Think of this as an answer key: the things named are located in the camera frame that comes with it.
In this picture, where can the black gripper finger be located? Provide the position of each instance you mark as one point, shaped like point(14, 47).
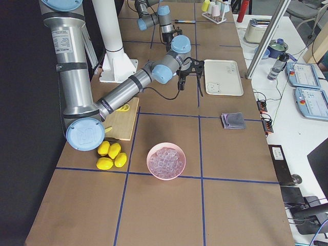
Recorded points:
point(181, 84)

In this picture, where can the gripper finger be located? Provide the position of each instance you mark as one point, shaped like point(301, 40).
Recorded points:
point(168, 47)

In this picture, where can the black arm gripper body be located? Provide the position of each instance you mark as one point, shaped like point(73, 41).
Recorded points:
point(167, 38)

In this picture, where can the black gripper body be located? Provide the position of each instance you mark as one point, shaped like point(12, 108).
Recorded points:
point(181, 74)

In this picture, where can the steel muddler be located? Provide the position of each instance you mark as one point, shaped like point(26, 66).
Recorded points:
point(183, 21)

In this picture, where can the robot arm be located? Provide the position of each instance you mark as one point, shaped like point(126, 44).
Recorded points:
point(83, 117)
point(161, 17)

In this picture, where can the yellow cup on rack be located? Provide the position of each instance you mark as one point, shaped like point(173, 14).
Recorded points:
point(205, 5)

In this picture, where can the pink cup on rack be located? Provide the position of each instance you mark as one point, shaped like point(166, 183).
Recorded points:
point(215, 11)

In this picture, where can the white cup rack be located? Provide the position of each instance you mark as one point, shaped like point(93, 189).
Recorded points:
point(217, 19)

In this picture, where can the cream bear tray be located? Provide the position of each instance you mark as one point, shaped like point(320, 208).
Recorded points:
point(221, 77)

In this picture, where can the grey folded cloth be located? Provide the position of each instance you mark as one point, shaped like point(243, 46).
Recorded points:
point(233, 121)

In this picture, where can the wooden cutting board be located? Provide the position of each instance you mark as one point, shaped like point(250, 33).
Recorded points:
point(122, 122)

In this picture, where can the pink bowl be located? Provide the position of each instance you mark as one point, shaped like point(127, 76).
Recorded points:
point(166, 161)

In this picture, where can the red bottle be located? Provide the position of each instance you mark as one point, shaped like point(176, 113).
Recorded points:
point(242, 11)

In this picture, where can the cream toaster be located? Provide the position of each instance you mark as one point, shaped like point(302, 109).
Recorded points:
point(255, 30)

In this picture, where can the dark blue bowl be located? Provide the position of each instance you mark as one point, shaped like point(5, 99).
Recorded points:
point(276, 47)

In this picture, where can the clear water bottle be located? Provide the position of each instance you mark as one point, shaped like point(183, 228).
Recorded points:
point(278, 66)

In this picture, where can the whole yellow lemon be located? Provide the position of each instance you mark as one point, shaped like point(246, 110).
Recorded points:
point(104, 163)

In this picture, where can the teach pendant upper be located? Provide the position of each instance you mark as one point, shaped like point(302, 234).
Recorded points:
point(302, 75)

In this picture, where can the teach pendant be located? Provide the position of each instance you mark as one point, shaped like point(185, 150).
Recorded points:
point(302, 75)
point(312, 103)

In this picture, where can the teach pendant lower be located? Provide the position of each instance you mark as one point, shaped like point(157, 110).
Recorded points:
point(312, 103)

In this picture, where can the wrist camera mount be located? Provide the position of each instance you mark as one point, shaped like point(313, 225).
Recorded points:
point(177, 32)
point(197, 67)

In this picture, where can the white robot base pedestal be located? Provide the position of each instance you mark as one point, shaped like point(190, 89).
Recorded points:
point(117, 66)

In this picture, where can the aluminium frame post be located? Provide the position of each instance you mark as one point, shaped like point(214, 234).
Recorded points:
point(267, 37)

